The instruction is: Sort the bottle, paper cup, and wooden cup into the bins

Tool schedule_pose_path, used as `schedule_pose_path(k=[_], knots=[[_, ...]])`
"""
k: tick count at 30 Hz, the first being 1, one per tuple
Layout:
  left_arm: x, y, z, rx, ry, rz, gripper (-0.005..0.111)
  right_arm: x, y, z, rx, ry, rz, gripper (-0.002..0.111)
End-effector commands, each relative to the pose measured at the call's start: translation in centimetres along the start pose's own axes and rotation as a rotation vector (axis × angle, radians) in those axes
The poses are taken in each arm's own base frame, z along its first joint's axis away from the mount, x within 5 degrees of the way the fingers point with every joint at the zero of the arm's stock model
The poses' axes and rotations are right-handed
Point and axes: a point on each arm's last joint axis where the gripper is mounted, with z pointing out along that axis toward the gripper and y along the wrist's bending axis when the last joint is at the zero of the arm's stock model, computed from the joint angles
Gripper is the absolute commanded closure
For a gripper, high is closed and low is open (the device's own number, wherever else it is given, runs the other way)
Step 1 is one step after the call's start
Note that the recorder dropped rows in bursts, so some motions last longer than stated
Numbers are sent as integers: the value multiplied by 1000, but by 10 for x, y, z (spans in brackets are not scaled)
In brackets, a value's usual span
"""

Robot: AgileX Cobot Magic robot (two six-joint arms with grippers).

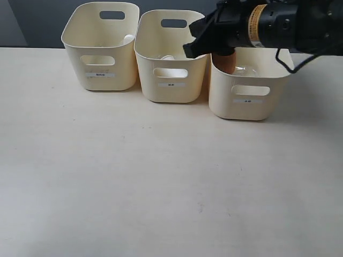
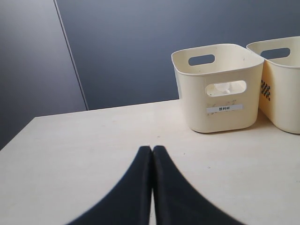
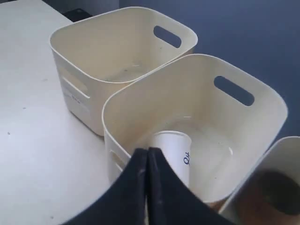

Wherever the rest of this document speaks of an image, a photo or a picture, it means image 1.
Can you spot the clear plastic bottle white cap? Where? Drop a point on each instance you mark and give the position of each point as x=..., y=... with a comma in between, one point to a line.
x=128, y=38

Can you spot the middle cream plastic bin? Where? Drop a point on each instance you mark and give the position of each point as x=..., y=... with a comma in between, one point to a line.
x=153, y=41

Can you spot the brown wooden cup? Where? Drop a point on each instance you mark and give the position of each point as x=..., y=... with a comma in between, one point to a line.
x=226, y=64

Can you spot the cream plastic bin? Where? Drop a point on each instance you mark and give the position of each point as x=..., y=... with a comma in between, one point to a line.
x=253, y=90
x=153, y=41
x=93, y=38

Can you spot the white paper cup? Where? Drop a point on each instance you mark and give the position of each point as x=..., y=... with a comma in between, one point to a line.
x=169, y=67

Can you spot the left cream plastic bin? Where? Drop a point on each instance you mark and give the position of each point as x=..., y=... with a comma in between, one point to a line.
x=93, y=38

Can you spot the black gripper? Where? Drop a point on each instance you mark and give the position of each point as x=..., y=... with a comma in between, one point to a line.
x=228, y=29

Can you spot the right cream plastic bin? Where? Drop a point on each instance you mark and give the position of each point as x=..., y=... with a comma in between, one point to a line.
x=253, y=90

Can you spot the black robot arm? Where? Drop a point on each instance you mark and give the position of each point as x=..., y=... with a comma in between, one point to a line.
x=310, y=27

